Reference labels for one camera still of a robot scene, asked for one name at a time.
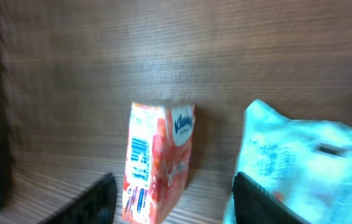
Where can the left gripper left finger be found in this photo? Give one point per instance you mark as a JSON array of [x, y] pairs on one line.
[[95, 205]]

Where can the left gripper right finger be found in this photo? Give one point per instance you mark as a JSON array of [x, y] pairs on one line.
[[255, 205]]

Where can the teal wipes pack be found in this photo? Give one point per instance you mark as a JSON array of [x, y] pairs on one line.
[[306, 164]]

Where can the red tissue pack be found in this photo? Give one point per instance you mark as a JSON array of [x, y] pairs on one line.
[[158, 154]]

